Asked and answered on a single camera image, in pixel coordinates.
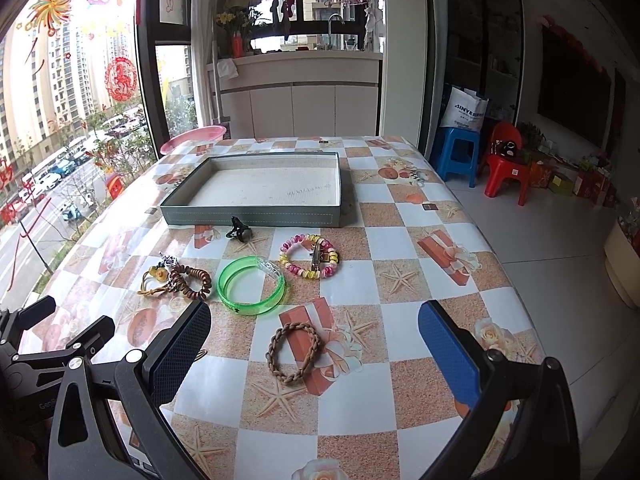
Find yellow flower cord hair tie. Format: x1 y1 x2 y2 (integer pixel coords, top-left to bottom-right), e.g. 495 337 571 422
136 264 174 298

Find brown spiral hair tie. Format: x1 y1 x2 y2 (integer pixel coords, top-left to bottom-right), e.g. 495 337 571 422
168 263 214 302

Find pink yellow spiral hair tie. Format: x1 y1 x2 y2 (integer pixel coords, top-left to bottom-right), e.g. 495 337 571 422
278 233 341 281

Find brown braided bracelet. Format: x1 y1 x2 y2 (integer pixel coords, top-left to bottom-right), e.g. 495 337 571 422
264 320 322 386

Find green translucent bangle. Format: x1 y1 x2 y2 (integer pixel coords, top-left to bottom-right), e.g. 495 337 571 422
216 256 286 316

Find silver metal hair clip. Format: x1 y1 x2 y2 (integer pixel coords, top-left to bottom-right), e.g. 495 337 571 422
311 238 322 271

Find black claw hair clip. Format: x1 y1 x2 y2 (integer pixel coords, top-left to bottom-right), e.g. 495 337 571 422
226 217 253 244

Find grey-green jewelry tray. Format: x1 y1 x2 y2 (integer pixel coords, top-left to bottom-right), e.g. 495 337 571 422
160 152 342 228

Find checkered patterned tablecloth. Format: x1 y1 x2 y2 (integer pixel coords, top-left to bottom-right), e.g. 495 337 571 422
21 138 542 479

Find red plastic child chair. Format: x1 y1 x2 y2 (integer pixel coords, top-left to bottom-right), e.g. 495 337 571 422
484 122 529 206

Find blue plastic stool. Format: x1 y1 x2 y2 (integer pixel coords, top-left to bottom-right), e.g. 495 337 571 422
430 127 480 188

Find white shopping bag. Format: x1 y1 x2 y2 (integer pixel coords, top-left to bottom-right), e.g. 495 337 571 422
439 87 489 132

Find pink plastic basin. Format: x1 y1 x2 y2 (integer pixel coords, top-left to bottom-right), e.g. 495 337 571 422
160 125 227 155

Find red horse window decal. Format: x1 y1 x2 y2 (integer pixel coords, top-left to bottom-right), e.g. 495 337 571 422
104 56 138 102

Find white cabinet counter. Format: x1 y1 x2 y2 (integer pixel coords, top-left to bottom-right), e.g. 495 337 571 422
207 50 383 139

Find flower bouquet in vase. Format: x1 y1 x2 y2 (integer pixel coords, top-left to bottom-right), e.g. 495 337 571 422
216 6 260 58

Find dark wall television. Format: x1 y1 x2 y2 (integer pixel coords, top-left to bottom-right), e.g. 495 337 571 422
537 25 612 146

